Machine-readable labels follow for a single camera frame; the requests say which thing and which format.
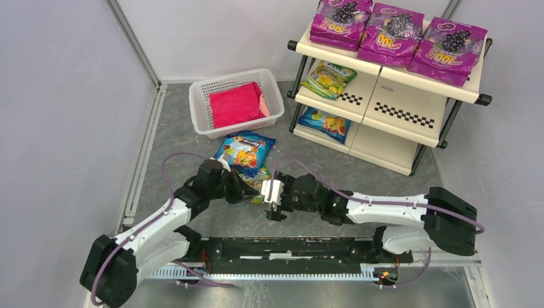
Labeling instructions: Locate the green Fox's candy bag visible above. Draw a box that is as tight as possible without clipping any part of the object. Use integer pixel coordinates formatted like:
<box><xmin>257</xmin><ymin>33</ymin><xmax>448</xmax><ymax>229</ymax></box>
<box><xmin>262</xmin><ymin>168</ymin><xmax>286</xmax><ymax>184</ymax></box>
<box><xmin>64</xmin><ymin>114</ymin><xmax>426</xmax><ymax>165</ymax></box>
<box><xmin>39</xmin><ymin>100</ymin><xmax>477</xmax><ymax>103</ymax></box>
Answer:
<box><xmin>239</xmin><ymin>164</ymin><xmax>271</xmax><ymax>204</ymax></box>

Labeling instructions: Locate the blue slendy bag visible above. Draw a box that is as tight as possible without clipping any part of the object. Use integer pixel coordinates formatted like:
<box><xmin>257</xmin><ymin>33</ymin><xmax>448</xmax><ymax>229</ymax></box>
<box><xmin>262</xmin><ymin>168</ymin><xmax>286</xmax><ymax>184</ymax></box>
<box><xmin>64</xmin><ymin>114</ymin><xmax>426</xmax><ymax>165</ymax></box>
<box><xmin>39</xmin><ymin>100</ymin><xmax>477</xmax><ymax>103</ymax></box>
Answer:
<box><xmin>213</xmin><ymin>130</ymin><xmax>276</xmax><ymax>178</ymax></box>
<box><xmin>297</xmin><ymin>107</ymin><xmax>351</xmax><ymax>144</ymax></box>

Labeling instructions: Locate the blue Slendy bag front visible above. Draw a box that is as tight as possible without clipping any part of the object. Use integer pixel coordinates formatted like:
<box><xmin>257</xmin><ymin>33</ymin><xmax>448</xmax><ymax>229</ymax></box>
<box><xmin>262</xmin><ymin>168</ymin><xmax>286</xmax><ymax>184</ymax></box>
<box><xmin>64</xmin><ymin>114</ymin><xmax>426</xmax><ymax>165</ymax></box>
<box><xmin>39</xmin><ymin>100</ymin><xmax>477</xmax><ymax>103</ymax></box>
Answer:
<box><xmin>297</xmin><ymin>107</ymin><xmax>351</xmax><ymax>144</ymax></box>

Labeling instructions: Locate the purple grape candy bag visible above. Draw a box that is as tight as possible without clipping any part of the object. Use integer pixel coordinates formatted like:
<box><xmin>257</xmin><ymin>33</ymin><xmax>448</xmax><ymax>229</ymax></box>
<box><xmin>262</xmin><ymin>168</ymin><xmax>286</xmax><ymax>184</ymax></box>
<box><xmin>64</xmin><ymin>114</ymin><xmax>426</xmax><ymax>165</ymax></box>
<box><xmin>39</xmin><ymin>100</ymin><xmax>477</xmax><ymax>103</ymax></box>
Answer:
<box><xmin>407</xmin><ymin>17</ymin><xmax>488</xmax><ymax>87</ymax></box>
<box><xmin>309</xmin><ymin>0</ymin><xmax>373</xmax><ymax>51</ymax></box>
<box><xmin>357</xmin><ymin>3</ymin><xmax>424</xmax><ymax>67</ymax></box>

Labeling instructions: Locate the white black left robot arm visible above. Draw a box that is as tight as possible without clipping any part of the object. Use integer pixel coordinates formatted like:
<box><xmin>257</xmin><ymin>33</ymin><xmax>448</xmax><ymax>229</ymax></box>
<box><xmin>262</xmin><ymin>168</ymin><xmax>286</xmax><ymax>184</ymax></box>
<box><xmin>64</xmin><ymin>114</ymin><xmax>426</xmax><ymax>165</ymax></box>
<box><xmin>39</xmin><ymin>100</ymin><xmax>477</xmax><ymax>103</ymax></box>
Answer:
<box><xmin>80</xmin><ymin>158</ymin><xmax>255</xmax><ymax>307</ymax></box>

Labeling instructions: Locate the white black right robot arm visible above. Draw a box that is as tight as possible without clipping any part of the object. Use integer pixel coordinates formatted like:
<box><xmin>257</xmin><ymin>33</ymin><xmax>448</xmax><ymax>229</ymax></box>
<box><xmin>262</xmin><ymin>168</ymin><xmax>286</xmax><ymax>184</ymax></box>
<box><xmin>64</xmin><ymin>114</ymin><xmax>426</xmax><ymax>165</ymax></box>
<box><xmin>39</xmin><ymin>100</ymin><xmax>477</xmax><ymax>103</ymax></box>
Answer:
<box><xmin>260</xmin><ymin>172</ymin><xmax>484</xmax><ymax>257</ymax></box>

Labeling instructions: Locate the cream three-tier shelf rack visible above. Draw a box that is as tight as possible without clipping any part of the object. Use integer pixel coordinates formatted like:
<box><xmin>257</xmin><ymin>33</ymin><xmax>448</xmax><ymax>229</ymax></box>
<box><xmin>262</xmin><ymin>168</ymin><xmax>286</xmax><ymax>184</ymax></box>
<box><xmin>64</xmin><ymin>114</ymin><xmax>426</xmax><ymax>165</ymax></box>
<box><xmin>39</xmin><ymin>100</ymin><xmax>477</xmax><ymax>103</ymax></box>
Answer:
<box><xmin>287</xmin><ymin>22</ymin><xmax>493</xmax><ymax>175</ymax></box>

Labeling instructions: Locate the green candy bag on shelf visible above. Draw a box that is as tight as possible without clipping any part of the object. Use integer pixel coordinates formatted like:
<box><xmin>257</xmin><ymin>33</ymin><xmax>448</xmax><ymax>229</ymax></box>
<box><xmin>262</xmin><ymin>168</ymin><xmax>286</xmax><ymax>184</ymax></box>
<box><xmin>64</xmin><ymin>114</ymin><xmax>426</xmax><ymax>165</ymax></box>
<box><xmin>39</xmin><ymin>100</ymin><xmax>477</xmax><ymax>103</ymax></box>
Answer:
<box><xmin>300</xmin><ymin>60</ymin><xmax>358</xmax><ymax>100</ymax></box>

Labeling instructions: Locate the pink folded cloth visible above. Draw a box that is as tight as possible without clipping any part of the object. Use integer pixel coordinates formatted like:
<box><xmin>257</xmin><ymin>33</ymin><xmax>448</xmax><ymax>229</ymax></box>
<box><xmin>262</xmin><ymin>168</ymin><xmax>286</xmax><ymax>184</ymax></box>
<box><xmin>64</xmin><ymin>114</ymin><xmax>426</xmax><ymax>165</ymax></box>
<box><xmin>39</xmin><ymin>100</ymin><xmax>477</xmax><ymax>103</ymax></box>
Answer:
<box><xmin>209</xmin><ymin>81</ymin><xmax>271</xmax><ymax>128</ymax></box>

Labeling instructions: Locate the white plastic basket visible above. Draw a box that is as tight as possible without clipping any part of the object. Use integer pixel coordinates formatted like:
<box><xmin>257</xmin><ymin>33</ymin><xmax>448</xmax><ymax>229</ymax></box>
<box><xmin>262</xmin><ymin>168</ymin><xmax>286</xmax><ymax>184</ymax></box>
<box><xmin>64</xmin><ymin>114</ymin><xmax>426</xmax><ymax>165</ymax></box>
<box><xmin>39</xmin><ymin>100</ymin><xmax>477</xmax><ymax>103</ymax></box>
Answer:
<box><xmin>189</xmin><ymin>69</ymin><xmax>285</xmax><ymax>139</ymax></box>

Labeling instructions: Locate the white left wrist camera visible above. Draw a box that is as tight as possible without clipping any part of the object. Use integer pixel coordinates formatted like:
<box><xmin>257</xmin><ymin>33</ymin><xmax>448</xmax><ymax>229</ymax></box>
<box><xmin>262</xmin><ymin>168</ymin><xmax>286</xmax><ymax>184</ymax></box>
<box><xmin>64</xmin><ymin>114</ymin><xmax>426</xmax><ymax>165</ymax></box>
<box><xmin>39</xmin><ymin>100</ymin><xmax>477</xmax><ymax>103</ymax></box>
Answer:
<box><xmin>208</xmin><ymin>158</ymin><xmax>232</xmax><ymax>173</ymax></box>

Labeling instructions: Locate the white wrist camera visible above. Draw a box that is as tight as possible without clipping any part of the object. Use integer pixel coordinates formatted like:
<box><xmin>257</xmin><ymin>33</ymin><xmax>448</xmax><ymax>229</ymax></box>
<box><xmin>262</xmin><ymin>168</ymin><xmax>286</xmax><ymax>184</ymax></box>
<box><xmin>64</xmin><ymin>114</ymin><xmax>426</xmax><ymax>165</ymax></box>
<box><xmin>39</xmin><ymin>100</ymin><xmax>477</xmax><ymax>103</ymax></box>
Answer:
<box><xmin>208</xmin><ymin>158</ymin><xmax>232</xmax><ymax>173</ymax></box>
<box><xmin>260</xmin><ymin>180</ymin><xmax>284</xmax><ymax>205</ymax></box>

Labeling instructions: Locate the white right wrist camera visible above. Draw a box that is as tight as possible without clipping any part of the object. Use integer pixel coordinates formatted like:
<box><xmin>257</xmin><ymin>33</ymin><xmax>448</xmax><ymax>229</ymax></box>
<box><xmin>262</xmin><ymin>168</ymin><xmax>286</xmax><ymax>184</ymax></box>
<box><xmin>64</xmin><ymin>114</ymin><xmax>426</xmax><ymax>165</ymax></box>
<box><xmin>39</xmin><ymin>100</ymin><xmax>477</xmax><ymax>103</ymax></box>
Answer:
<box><xmin>260</xmin><ymin>180</ymin><xmax>284</xmax><ymax>205</ymax></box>

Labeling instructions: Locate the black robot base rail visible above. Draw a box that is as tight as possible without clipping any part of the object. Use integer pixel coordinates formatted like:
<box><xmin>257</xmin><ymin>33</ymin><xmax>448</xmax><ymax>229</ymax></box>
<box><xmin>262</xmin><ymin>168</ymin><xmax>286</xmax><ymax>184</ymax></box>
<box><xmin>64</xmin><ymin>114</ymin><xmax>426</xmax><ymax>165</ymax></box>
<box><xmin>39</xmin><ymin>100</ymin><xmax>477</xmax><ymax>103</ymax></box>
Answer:
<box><xmin>176</xmin><ymin>232</ymin><xmax>414</xmax><ymax>275</ymax></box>

